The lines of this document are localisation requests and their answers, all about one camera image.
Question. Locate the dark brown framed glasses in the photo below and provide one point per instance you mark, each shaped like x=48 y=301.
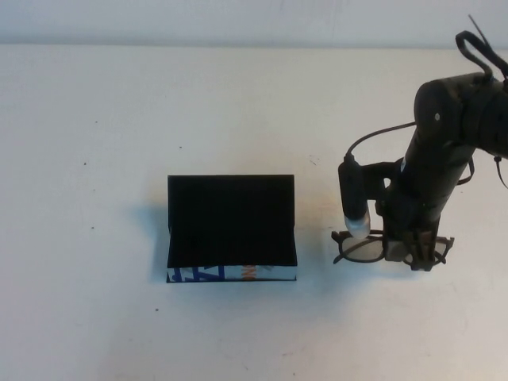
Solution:
x=363 y=252

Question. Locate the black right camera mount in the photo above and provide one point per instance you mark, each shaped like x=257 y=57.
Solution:
x=373 y=170

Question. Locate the right wrist camera black silver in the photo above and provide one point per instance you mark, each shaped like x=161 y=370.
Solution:
x=351 y=190

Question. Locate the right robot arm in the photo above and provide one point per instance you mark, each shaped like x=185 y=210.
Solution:
x=440 y=131

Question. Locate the black zip tie tail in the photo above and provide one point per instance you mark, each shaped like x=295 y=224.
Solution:
x=476 y=27

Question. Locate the black glasses case printed front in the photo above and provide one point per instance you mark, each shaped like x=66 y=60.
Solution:
x=230 y=218

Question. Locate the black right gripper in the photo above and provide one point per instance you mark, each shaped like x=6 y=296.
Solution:
x=416 y=206

